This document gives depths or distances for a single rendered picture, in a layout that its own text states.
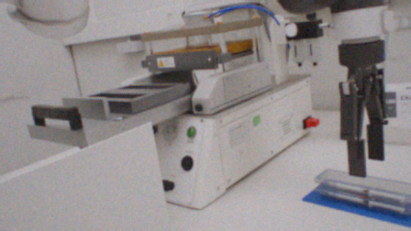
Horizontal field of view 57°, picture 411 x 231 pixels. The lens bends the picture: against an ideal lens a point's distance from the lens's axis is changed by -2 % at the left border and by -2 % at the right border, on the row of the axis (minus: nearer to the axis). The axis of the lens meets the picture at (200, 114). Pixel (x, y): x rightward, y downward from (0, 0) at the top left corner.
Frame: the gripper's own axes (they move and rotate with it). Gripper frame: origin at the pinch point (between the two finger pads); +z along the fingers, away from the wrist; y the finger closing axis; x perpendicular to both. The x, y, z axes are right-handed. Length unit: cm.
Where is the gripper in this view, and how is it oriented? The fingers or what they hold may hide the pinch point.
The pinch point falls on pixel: (366, 153)
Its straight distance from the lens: 75.2
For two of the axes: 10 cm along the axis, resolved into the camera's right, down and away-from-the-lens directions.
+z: 1.5, 9.6, 2.2
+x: 6.9, 0.6, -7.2
